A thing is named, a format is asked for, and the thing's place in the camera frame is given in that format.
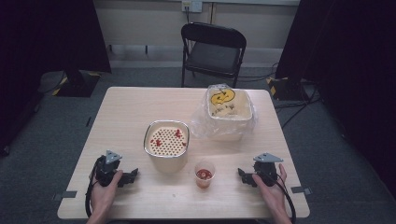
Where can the black stand base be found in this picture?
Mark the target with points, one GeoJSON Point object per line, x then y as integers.
{"type": "Point", "coordinates": [285, 88]}
{"type": "Point", "coordinates": [79, 84]}

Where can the red food scraps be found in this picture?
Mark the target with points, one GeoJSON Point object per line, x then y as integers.
{"type": "Point", "coordinates": [178, 133]}

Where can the black folding chair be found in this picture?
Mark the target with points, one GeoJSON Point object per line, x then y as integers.
{"type": "Point", "coordinates": [214, 57]}

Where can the yellow peel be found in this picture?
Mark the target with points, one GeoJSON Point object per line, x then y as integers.
{"type": "Point", "coordinates": [222, 96]}

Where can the person's left hand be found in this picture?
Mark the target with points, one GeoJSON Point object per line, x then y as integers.
{"type": "Point", "coordinates": [103, 199]}

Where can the white wall socket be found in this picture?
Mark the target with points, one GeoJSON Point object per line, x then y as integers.
{"type": "Point", "coordinates": [192, 5]}

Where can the dark curtain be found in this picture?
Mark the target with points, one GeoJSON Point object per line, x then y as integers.
{"type": "Point", "coordinates": [348, 62]}
{"type": "Point", "coordinates": [46, 37]}

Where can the beige container with perforated strainer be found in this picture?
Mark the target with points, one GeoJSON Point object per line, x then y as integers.
{"type": "Point", "coordinates": [168, 163]}

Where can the beige trash bin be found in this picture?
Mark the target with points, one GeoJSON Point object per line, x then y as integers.
{"type": "Point", "coordinates": [230, 115]}

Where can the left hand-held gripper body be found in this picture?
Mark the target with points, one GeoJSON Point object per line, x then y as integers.
{"type": "Point", "coordinates": [106, 169]}

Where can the person's right hand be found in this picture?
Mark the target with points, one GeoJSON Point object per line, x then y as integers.
{"type": "Point", "coordinates": [274, 197]}

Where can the clear plastic cup red sauce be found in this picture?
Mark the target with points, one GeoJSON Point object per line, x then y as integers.
{"type": "Point", "coordinates": [204, 179]}

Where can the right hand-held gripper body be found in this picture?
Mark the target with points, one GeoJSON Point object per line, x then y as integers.
{"type": "Point", "coordinates": [266, 171]}

